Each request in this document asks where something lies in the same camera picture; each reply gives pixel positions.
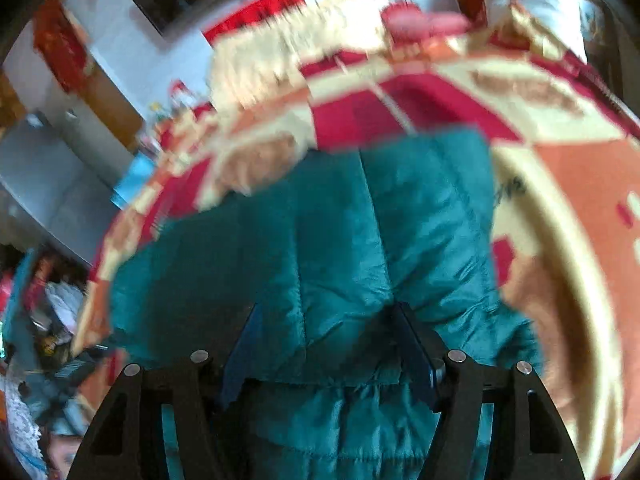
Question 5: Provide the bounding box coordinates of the red hanging chinese decoration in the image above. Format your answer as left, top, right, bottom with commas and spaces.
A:
32, 0, 93, 93

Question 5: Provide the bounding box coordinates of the pink ruffled heart cushion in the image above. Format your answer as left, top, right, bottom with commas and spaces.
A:
381, 3, 473, 44

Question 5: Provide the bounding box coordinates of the red orange patterned blanket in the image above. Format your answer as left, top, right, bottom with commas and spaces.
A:
74, 32, 639, 479

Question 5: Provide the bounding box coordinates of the grey refrigerator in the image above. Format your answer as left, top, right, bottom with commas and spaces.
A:
1, 110, 132, 266

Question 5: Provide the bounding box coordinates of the teal quilted down jacket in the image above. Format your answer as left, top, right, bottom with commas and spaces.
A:
110, 127, 542, 479

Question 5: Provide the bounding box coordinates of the light blue paper bag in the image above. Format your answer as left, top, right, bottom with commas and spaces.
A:
112, 153, 155, 209

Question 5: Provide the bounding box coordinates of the cream fringed pillow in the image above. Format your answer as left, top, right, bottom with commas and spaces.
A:
209, 0, 386, 110

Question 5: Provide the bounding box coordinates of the red banner with characters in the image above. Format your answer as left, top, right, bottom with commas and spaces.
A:
202, 0, 305, 44

